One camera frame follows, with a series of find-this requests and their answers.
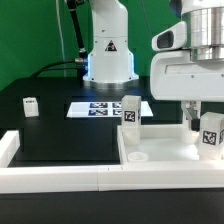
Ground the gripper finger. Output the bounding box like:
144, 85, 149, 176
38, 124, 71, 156
185, 101, 201, 132

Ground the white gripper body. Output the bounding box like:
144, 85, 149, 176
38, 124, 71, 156
150, 50, 224, 102

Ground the white square table top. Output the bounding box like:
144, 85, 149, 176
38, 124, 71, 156
117, 123, 224, 166

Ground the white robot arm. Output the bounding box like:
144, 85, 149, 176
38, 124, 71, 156
84, 0, 224, 130

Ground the white marker sheet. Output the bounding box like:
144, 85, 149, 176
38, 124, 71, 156
66, 101, 154, 119

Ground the white U-shaped obstacle fence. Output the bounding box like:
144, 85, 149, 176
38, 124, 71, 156
0, 131, 224, 194

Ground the black cable bundle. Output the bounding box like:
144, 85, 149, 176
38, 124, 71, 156
31, 0, 88, 78

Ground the white thin cable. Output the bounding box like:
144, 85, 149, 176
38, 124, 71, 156
56, 0, 68, 78

